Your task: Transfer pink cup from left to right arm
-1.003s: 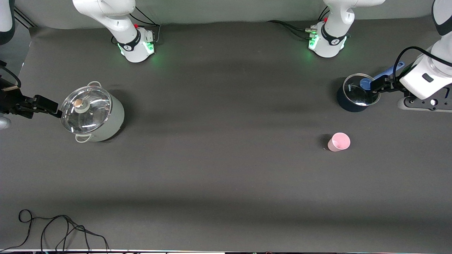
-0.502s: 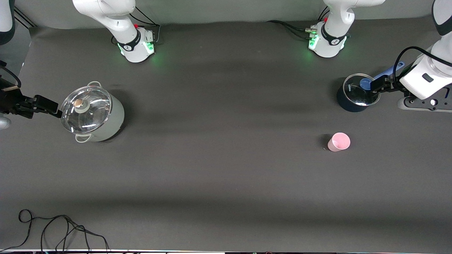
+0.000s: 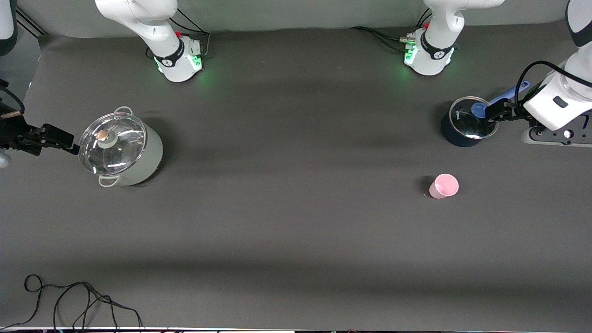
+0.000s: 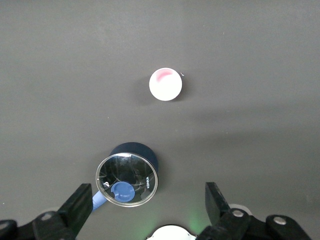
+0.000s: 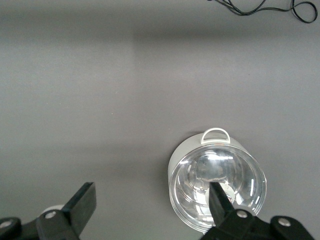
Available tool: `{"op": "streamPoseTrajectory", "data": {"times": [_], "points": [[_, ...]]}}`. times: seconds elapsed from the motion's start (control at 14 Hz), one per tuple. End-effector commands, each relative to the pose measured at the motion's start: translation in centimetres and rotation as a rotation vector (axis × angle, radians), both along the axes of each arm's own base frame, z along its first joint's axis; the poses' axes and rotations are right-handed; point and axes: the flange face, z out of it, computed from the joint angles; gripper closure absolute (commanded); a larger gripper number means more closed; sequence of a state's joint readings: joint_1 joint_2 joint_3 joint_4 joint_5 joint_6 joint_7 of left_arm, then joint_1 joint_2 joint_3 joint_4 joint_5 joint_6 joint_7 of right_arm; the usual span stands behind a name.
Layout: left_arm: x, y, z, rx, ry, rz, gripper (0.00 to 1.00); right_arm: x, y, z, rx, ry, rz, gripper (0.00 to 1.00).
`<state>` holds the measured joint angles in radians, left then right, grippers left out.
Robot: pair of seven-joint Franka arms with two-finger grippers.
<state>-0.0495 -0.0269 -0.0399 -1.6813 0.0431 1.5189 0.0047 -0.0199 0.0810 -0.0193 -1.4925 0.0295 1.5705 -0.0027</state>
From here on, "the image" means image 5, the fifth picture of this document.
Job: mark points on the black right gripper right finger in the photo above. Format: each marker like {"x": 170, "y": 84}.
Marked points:
{"x": 225, "y": 220}

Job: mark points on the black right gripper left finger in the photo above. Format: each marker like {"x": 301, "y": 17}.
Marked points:
{"x": 75, "y": 212}

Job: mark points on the sage green cooking pot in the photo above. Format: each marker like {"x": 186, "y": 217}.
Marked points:
{"x": 185, "y": 150}

